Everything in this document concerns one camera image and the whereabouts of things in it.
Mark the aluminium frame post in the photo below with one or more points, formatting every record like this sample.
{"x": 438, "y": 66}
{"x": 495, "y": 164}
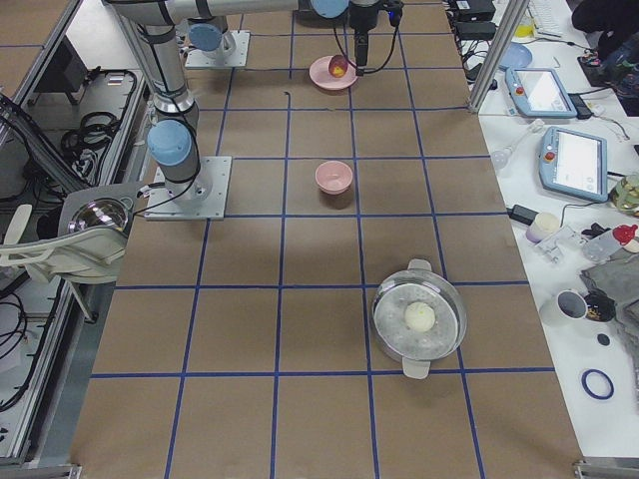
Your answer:
{"x": 510, "y": 19}

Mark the black bowl with snacks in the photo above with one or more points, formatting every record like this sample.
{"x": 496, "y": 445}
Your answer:
{"x": 600, "y": 307}

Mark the baby bottle red cap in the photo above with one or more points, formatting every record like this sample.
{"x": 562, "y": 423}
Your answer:
{"x": 603, "y": 246}

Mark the white steamed bun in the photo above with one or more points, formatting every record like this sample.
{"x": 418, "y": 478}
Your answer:
{"x": 419, "y": 316}

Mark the teach pendant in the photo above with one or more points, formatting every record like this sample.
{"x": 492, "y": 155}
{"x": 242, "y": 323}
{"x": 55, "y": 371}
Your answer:
{"x": 573, "y": 164}
{"x": 538, "y": 93}

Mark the red yellow apple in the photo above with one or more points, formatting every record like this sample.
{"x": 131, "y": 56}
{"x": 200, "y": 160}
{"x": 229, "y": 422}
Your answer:
{"x": 337, "y": 66}

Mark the glass jar green contents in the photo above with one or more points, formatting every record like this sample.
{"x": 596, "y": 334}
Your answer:
{"x": 625, "y": 195}

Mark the light blue plate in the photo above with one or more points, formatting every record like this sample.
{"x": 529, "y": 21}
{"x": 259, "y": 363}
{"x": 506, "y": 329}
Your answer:
{"x": 516, "y": 56}

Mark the steel steamer pot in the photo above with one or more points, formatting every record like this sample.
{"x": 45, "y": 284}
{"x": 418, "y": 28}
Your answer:
{"x": 415, "y": 351}

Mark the lower teach pendant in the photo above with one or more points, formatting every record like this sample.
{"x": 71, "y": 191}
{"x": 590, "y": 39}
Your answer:
{"x": 573, "y": 164}

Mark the glass dome lid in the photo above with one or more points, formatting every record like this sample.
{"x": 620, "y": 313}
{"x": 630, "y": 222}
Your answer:
{"x": 102, "y": 212}

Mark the small black disc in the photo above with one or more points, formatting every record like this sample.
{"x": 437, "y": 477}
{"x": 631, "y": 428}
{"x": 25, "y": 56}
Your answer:
{"x": 603, "y": 339}

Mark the upper teach pendant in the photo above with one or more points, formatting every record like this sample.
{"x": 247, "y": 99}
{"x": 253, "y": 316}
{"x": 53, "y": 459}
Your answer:
{"x": 538, "y": 93}

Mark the purple white cup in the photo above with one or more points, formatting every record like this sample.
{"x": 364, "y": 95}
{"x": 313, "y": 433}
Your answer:
{"x": 542, "y": 227}

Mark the pink bowl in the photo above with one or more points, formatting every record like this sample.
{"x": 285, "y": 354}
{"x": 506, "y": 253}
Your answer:
{"x": 333, "y": 177}

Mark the grey folded cloth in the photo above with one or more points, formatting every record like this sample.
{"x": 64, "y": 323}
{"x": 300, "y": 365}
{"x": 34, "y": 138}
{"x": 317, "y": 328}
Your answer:
{"x": 618, "y": 278}

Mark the pink plate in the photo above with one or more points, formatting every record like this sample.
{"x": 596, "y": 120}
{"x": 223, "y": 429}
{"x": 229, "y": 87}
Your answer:
{"x": 321, "y": 78}

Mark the black power adapter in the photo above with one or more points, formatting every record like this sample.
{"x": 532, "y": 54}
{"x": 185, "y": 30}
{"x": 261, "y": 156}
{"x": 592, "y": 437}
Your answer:
{"x": 522, "y": 215}

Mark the white mug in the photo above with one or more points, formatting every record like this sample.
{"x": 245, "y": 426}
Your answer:
{"x": 563, "y": 308}

